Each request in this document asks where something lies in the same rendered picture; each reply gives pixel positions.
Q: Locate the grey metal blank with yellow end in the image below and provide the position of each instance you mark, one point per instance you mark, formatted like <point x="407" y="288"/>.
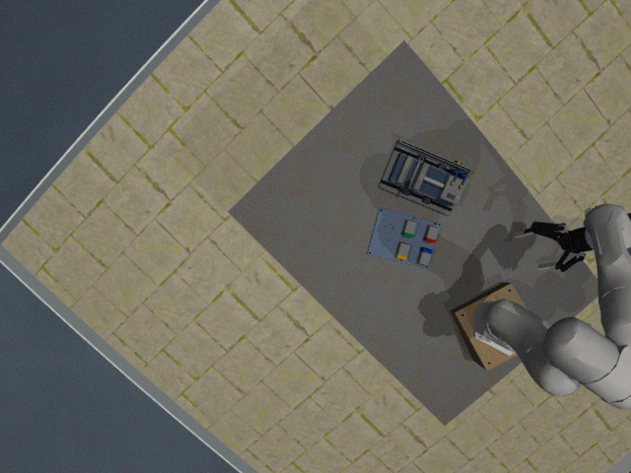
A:
<point x="402" y="250"/>

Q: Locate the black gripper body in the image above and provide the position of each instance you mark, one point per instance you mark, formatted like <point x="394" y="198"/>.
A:
<point x="578" y="237"/>

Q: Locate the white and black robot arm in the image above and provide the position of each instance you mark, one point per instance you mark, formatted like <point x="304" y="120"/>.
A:
<point x="574" y="352"/>

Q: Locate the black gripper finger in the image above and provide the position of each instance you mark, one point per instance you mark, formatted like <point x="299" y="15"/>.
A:
<point x="546" y="230"/>
<point x="579" y="257"/>

